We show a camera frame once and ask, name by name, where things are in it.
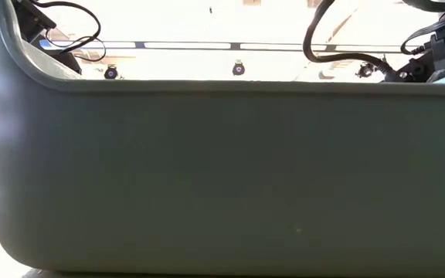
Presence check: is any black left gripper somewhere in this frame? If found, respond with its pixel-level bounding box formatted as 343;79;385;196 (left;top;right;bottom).
12;0;83;76

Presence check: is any long segmented horizontal rail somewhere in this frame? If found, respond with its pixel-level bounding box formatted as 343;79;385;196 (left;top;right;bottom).
39;39;416;54

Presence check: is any dark slate plastic bin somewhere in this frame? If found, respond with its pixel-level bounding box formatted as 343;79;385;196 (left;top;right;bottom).
0;0;445;277

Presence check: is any black irregular object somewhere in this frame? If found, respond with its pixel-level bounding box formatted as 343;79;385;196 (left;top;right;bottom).
355;61;380;80

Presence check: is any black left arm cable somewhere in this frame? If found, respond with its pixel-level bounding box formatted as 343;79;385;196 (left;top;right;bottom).
32;0;107;63

